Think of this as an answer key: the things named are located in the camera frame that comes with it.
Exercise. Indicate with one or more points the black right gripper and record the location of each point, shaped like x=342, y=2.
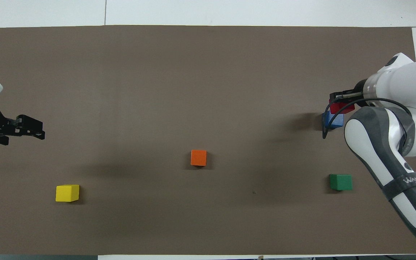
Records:
x=360, y=92

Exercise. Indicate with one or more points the red wooden block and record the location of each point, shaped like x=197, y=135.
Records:
x=342, y=107

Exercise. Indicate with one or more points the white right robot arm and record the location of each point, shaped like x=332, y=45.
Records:
x=392, y=137

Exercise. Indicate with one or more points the blue wooden block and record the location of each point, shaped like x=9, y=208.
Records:
x=334, y=122

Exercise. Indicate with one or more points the yellow wooden block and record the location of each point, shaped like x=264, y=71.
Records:
x=67, y=193

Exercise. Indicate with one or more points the green wooden block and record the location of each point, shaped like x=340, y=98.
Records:
x=341, y=182

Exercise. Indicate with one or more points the orange wooden block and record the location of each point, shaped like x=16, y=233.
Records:
x=198, y=157

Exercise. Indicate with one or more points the brown paper mat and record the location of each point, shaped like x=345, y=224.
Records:
x=208, y=72

